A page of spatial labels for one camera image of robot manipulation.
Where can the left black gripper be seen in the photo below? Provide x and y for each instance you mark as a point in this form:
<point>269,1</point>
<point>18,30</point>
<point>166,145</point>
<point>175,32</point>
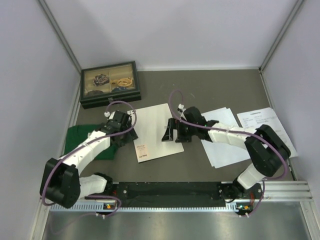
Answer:
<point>131,136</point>

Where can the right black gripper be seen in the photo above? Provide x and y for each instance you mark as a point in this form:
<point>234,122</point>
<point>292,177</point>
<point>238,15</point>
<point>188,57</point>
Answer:
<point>174,124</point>

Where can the white folder black inside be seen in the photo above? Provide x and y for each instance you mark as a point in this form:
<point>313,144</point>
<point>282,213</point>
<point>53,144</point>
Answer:
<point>150,127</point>

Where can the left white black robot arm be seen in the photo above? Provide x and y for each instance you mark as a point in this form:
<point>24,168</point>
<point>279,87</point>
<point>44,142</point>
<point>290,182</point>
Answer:
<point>61,181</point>

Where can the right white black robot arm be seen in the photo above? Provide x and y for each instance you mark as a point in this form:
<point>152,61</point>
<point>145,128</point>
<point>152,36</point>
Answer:
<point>266,149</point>

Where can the dark green glass-lid box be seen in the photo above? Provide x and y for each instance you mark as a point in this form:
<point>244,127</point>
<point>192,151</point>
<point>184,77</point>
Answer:
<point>102,85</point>

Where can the green folded t-shirt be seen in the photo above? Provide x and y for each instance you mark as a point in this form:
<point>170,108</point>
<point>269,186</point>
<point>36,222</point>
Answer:
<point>79,133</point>

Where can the blank white paper sheets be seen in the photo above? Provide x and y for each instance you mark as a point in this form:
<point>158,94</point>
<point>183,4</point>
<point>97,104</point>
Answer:
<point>223,154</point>

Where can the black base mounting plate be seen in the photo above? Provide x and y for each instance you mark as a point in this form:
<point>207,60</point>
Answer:
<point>178,193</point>

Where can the printed white paper sheets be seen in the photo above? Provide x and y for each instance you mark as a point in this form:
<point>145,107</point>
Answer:
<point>267,116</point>

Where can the grey slotted cable duct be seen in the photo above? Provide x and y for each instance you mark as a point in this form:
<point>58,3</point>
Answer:
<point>95,206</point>

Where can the aluminium rail frame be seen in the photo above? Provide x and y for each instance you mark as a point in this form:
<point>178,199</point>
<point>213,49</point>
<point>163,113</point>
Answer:
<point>271,190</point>

